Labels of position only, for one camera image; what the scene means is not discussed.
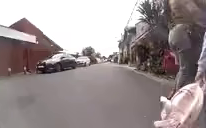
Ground white car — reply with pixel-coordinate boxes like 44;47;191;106
75;55;92;68

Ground row of buildings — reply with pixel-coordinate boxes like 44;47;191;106
117;19;170;73

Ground grey asphalt road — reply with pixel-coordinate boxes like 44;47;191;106
0;62;179;128

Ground black car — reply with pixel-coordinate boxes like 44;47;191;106
35;53;78;74

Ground green bushes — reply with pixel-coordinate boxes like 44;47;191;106
137;43;166;74

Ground grey concrete pavement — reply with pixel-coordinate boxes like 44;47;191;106
122;63;177;88

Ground red gate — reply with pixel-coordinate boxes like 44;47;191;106
162;49;180;76

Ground palm tree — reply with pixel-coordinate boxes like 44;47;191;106
136;0;170;32

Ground red brick building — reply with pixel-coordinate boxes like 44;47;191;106
0;17;65;78

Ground overhead wires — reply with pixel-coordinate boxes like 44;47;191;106
125;0;140;28

